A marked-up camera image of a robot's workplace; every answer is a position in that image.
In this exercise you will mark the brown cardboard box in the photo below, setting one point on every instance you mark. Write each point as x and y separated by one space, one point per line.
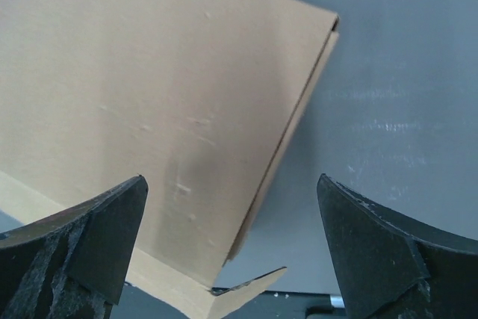
201 97

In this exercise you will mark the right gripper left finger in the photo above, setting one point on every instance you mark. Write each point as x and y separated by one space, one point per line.
73 264

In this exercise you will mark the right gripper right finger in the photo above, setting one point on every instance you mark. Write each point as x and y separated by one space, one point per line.
389 265

